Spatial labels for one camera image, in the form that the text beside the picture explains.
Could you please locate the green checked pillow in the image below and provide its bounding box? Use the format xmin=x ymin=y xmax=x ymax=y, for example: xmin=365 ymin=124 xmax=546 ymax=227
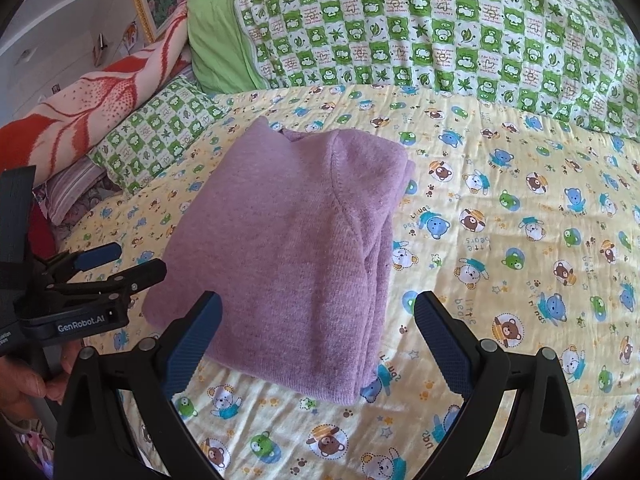
xmin=89 ymin=76 xmax=232 ymax=197

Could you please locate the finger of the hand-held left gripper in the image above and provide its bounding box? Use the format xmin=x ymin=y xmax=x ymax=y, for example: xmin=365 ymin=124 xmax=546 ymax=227
xmin=45 ymin=259 xmax=168 ymax=311
xmin=42 ymin=241 xmax=123 ymax=281

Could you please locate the striped pillow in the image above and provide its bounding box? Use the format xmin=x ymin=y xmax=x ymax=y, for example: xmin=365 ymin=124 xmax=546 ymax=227
xmin=32 ymin=160 xmax=126 ymax=226

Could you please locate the dark red cloth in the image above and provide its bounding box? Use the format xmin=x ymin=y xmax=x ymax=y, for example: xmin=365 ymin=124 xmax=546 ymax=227
xmin=29 ymin=204 xmax=57 ymax=261

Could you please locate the green checked quilt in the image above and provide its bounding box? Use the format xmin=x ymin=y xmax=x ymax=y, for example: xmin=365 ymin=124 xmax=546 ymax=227
xmin=186 ymin=0 xmax=640 ymax=142

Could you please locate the purple knit sweater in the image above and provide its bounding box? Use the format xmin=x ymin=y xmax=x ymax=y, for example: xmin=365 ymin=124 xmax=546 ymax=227
xmin=142 ymin=116 xmax=416 ymax=407

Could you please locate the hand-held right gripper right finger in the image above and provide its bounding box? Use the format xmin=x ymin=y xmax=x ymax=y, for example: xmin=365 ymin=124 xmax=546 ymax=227
xmin=414 ymin=291 xmax=583 ymax=480

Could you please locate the person's left hand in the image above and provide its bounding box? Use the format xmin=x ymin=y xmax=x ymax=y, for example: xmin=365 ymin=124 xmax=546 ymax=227
xmin=0 ymin=341 xmax=83 ymax=423

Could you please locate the red floral blanket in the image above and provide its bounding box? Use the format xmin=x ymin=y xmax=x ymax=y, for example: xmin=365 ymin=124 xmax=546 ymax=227
xmin=0 ymin=2 xmax=193 ymax=181

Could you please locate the yellow bear print bed sheet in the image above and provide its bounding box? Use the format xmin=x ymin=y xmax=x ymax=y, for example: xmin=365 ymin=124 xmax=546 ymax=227
xmin=47 ymin=82 xmax=640 ymax=480

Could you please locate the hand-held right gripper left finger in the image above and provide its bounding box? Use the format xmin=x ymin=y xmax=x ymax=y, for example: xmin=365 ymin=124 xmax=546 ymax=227
xmin=54 ymin=290 xmax=226 ymax=480

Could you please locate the pink floral cloth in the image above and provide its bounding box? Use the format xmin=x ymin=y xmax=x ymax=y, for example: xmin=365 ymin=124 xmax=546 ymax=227
xmin=7 ymin=417 xmax=57 ymax=480

